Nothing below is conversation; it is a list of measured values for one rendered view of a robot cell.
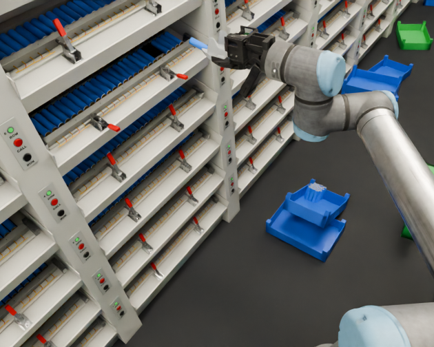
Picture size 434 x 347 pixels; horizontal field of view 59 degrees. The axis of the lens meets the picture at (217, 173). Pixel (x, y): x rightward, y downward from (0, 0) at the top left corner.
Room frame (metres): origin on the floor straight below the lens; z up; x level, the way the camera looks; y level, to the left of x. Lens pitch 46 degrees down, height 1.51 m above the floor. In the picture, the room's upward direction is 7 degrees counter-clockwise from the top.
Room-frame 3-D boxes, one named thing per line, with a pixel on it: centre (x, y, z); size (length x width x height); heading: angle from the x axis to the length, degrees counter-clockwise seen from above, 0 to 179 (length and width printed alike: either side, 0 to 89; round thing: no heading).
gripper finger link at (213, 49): (0.93, -0.03, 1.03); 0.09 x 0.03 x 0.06; 52
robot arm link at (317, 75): (0.75, -0.25, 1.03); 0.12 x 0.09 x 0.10; 47
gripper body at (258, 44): (0.87, -0.12, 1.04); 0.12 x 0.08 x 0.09; 47
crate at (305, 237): (1.03, -0.37, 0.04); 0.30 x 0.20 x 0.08; 48
